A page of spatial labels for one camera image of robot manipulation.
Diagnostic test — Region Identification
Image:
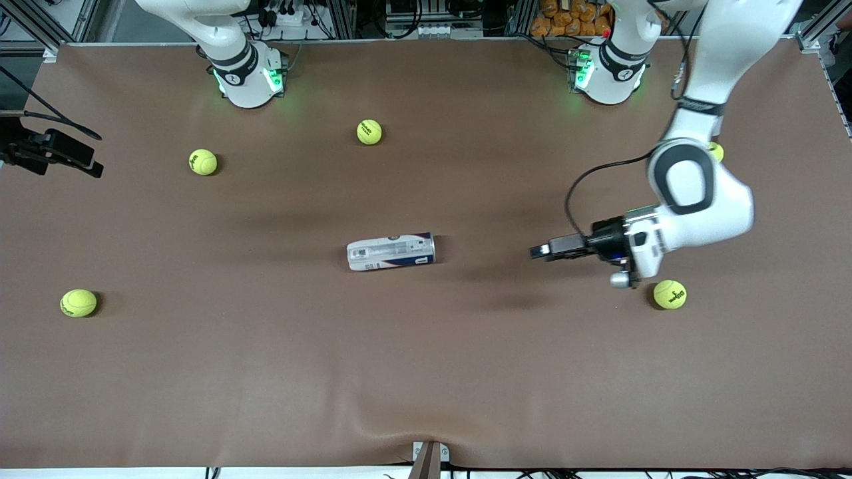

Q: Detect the white blue tennis ball can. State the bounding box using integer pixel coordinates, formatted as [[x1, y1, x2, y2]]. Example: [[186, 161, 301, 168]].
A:
[[346, 232, 437, 272]]

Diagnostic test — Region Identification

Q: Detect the brown table mat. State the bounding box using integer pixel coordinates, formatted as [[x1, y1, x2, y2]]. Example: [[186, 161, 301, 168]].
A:
[[0, 39, 852, 470]]

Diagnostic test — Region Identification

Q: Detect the pile of orange objects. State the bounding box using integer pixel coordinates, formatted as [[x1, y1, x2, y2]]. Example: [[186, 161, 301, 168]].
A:
[[531, 0, 613, 39]]

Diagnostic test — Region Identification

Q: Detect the white terminal block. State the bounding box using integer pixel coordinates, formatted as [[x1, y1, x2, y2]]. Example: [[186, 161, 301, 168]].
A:
[[414, 22, 485, 39]]

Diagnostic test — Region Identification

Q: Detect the white power strip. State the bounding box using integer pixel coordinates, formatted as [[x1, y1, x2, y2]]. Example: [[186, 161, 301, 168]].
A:
[[263, 5, 314, 27]]

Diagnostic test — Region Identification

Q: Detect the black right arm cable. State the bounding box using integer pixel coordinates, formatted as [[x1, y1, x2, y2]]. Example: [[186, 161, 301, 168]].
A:
[[0, 65, 104, 140]]

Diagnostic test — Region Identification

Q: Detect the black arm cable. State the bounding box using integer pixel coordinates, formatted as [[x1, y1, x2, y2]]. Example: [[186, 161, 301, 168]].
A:
[[564, 0, 706, 240], [0, 65, 104, 140]]

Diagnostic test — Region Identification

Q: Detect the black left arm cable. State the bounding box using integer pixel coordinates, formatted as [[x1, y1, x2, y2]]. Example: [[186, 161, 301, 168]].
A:
[[564, 0, 706, 240]]

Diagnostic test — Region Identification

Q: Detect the aluminium frame profile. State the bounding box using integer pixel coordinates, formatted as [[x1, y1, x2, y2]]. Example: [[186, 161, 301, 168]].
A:
[[0, 0, 101, 57], [799, 0, 852, 54]]

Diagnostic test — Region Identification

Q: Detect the grey post bracket plate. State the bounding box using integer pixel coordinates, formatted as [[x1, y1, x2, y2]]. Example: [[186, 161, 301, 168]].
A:
[[411, 440, 451, 464]]

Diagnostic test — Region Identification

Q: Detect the aluminium camera post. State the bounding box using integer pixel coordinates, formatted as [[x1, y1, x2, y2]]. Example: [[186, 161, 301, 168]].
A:
[[407, 442, 443, 479]]

